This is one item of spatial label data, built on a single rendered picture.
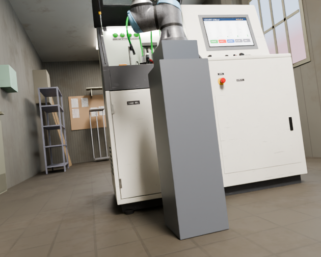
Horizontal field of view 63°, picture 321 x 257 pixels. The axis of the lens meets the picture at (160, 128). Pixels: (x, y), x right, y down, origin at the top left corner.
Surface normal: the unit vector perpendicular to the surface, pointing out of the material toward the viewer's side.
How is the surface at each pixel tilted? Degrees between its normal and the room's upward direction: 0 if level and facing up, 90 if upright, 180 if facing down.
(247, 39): 76
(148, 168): 90
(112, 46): 90
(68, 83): 90
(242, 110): 90
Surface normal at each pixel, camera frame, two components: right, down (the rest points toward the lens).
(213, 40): 0.18, -0.30
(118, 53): 0.22, -0.07
